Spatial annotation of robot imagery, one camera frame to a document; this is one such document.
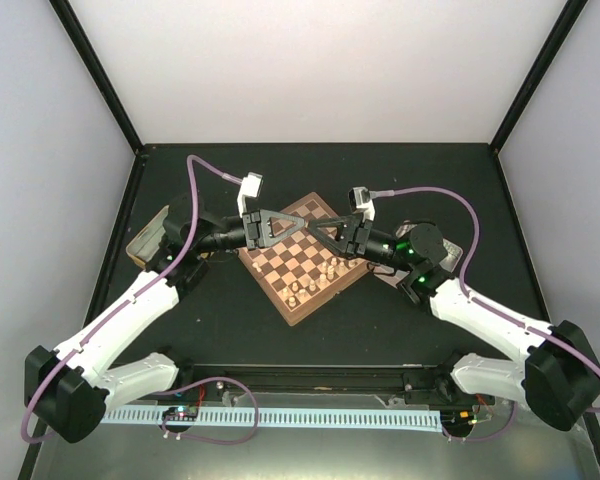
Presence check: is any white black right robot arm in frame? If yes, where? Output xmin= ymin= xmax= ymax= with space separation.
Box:
xmin=308 ymin=213 xmax=600 ymax=431

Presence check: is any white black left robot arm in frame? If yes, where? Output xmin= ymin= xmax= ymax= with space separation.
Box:
xmin=21 ymin=193 xmax=305 ymax=443

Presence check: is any wooden chess board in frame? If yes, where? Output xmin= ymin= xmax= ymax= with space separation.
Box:
xmin=237 ymin=192 xmax=371 ymax=328

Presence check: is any right controller circuit board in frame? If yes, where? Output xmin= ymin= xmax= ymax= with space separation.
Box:
xmin=440 ymin=407 xmax=494 ymax=427

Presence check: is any controller circuit board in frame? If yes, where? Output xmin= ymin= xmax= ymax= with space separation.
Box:
xmin=440 ymin=407 xmax=494 ymax=427
xmin=162 ymin=405 xmax=199 ymax=422

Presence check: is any left controller circuit board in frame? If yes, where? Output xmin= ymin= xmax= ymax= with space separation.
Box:
xmin=162 ymin=405 xmax=199 ymax=422

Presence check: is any pink patterned plastic basket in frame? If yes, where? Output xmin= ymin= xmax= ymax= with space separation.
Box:
xmin=367 ymin=220 xmax=463 ymax=288

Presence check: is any yellow bear tin box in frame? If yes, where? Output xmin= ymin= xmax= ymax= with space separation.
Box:
xmin=125 ymin=206 xmax=169 ymax=269

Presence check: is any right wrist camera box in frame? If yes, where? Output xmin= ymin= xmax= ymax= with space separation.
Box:
xmin=348 ymin=187 xmax=376 ymax=221

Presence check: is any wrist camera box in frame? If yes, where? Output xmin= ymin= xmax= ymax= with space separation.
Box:
xmin=237 ymin=172 xmax=263 ymax=216
xmin=348 ymin=187 xmax=376 ymax=221

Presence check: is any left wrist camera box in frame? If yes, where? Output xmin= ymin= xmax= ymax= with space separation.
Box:
xmin=237 ymin=172 xmax=263 ymax=216

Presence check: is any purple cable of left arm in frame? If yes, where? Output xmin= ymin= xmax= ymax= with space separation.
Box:
xmin=20 ymin=154 xmax=259 ymax=446

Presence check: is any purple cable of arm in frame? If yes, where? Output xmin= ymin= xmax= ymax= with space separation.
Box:
xmin=374 ymin=186 xmax=600 ymax=444
xmin=20 ymin=154 xmax=259 ymax=446

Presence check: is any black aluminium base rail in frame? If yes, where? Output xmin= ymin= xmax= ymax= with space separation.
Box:
xmin=154 ymin=362 xmax=496 ymax=401

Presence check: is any white slotted cable duct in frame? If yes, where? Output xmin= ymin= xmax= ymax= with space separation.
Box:
xmin=102 ymin=405 xmax=442 ymax=433

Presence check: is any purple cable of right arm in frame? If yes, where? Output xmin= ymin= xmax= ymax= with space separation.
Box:
xmin=374 ymin=186 xmax=600 ymax=444

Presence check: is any black frame post left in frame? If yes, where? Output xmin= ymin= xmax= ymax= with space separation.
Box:
xmin=49 ymin=0 xmax=144 ymax=154

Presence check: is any black frame post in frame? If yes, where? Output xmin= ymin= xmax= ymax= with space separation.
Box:
xmin=49 ymin=0 xmax=144 ymax=154
xmin=490 ymin=0 xmax=588 ymax=154

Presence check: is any black frame post right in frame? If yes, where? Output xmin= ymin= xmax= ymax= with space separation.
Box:
xmin=490 ymin=0 xmax=588 ymax=154

